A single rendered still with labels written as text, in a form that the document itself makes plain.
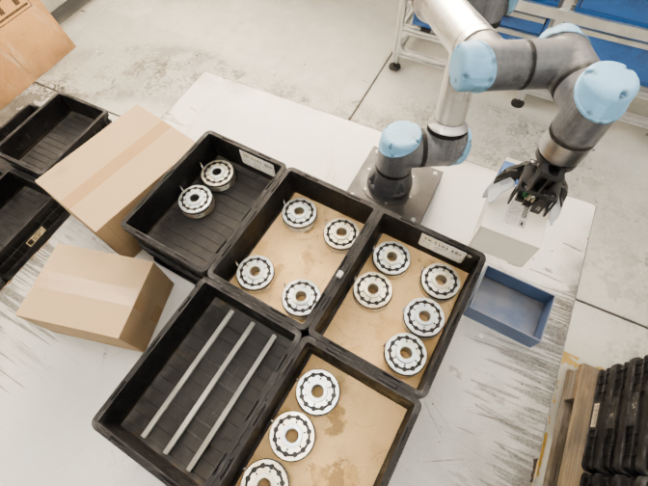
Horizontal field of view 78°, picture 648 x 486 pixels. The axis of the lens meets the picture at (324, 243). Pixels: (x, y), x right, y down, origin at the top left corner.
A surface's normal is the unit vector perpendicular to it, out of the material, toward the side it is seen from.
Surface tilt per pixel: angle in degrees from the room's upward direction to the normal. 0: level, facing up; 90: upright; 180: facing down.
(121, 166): 0
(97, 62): 0
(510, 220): 0
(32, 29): 74
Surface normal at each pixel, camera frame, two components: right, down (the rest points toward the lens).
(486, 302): -0.04, -0.47
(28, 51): 0.83, 0.24
